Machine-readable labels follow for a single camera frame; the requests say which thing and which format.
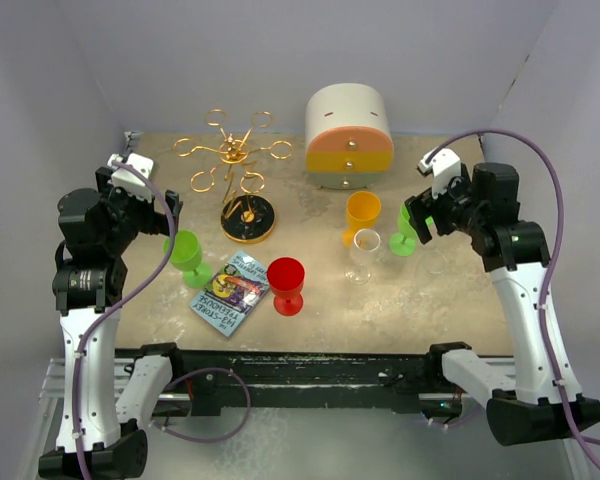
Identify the clear wine glass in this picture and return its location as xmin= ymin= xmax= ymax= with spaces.
xmin=345 ymin=228 xmax=381 ymax=285
xmin=414 ymin=242 xmax=448 ymax=276

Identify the blue treehouse book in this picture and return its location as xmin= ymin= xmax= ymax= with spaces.
xmin=190 ymin=250 xmax=270 ymax=338

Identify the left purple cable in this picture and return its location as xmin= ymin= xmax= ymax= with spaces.
xmin=72 ymin=160 xmax=177 ymax=480

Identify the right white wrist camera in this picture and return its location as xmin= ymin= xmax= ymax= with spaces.
xmin=417 ymin=148 xmax=461 ymax=199

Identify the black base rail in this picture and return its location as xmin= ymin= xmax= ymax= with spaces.
xmin=160 ymin=350 xmax=471 ymax=418

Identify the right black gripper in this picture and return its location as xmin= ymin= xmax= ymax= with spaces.
xmin=406 ymin=166 xmax=486 ymax=243

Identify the gold wine glass rack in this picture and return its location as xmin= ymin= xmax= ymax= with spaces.
xmin=173 ymin=108 xmax=294 ymax=245

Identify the green plastic goblet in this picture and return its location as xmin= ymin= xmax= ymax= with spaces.
xmin=389 ymin=204 xmax=418 ymax=257
xmin=170 ymin=229 xmax=212 ymax=288

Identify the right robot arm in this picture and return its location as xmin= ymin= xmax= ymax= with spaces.
xmin=404 ymin=160 xmax=600 ymax=446

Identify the orange plastic goblet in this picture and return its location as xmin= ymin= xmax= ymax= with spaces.
xmin=342 ymin=191 xmax=382 ymax=248

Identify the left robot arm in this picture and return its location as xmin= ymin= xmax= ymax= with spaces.
xmin=38 ymin=155 xmax=186 ymax=479

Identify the pastel mini drawer chest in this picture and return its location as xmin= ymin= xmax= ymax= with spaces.
xmin=305 ymin=83 xmax=394 ymax=190

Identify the red plastic goblet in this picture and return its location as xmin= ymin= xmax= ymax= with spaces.
xmin=267 ymin=257 xmax=305 ymax=316

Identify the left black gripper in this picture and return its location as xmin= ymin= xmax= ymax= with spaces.
xmin=94 ymin=168 xmax=180 ymax=254

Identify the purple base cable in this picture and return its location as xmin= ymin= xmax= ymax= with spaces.
xmin=149 ymin=367 xmax=252 ymax=443

